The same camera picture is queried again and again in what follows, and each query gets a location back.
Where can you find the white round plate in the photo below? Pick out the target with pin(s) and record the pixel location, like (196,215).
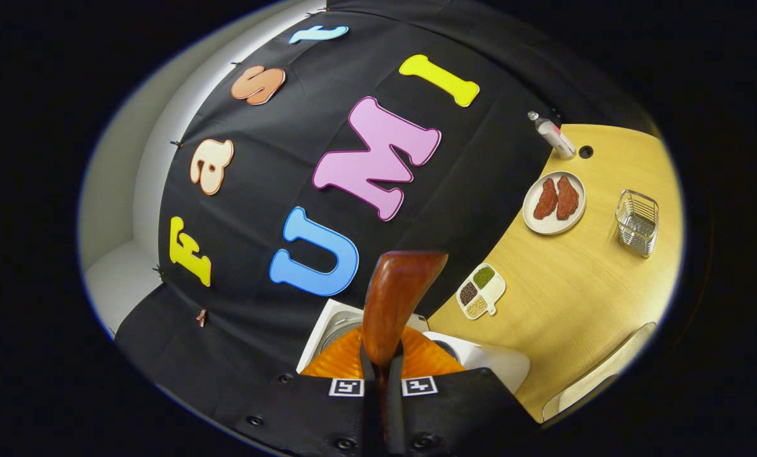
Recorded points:
(547,227)

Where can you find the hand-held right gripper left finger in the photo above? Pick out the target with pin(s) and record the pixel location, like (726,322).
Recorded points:
(315,412)

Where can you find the red meat piece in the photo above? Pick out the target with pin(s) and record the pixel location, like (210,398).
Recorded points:
(545,200)
(568,198)

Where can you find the small clear bottle pink label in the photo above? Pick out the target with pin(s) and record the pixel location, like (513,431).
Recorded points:
(556,136)

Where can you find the white box of rice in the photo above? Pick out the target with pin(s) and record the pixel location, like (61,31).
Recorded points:
(607,374)

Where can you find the brown wooden spoon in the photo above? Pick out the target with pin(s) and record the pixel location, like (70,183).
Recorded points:
(397,298)

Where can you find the white divided grain dish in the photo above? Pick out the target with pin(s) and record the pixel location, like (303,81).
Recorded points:
(494,289)

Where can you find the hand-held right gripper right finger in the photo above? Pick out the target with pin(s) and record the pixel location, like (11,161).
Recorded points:
(455,412)

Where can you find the black backdrop cloth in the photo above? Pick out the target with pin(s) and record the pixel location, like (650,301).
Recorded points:
(277,190)

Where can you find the pink clothes peg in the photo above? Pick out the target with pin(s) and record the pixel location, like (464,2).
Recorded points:
(201,317)

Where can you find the white rice cooker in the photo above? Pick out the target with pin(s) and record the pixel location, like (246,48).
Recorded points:
(499,362)

